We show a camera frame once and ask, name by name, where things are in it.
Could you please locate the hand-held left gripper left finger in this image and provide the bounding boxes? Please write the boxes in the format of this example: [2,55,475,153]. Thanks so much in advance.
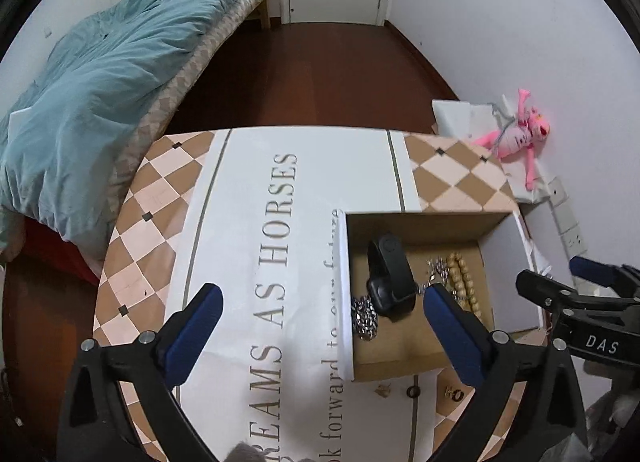
[57,283,226,462]

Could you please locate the wooden bead bracelet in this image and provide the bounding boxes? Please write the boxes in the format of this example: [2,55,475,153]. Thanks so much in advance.
[446,252,484,319]

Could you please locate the pink plush toy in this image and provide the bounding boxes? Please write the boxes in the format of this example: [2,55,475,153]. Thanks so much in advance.
[472,88,552,191]

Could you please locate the red cloth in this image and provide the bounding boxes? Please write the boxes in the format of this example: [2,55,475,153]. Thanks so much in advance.
[17,216,103,289]

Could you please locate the thin silver chain bracelet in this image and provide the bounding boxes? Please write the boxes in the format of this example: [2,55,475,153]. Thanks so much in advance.
[425,257,452,293]

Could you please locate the bed with teal blanket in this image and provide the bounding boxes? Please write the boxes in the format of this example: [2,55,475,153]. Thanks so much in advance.
[0,0,273,263]

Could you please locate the cardboard box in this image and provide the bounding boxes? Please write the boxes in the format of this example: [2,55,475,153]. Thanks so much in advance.
[336,209,547,384]

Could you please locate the white wall sockets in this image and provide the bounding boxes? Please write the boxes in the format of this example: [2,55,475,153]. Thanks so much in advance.
[546,177,589,253]

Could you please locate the thick silver chain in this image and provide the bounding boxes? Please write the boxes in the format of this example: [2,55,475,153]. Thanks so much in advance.
[351,294,380,341]

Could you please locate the white printed table sheet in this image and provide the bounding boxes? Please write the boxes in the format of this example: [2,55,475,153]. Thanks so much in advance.
[169,128,422,462]

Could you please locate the wire clothes hanger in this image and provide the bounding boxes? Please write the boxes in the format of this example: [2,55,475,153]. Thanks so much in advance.
[487,100,519,139]

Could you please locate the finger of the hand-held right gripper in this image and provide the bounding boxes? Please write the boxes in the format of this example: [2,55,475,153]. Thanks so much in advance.
[569,256,640,293]
[516,269,609,315]

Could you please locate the black smart wristband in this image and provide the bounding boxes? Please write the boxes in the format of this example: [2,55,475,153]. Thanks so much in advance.
[366,235,417,323]

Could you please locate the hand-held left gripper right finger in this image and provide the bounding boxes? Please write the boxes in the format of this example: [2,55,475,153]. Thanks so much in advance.
[422,283,592,462]

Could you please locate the grey fuzzy cloth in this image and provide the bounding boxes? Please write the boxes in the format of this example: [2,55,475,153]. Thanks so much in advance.
[582,382,640,462]

